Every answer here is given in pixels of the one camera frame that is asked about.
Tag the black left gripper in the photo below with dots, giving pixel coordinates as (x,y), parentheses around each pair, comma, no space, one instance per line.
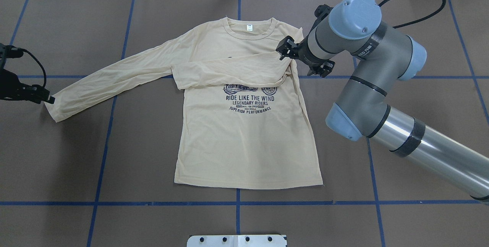
(15,87)

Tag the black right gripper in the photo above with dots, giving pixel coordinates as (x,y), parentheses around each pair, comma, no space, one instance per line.
(304,55)

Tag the beige long-sleeve printed shirt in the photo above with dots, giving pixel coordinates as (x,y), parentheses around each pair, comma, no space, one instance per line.
(245,124)

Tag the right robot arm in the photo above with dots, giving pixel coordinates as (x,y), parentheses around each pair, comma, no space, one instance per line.
(385,56)

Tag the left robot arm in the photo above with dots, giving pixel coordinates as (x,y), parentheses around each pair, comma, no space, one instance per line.
(3,62)

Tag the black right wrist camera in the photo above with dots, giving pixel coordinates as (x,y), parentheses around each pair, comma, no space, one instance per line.
(321,12)

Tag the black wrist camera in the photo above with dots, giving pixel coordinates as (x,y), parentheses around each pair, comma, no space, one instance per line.
(321,12)
(10,52)

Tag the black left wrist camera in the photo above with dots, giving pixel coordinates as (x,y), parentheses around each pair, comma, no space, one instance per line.
(10,52)

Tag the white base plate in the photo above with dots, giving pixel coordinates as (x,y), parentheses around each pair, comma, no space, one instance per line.
(250,240)

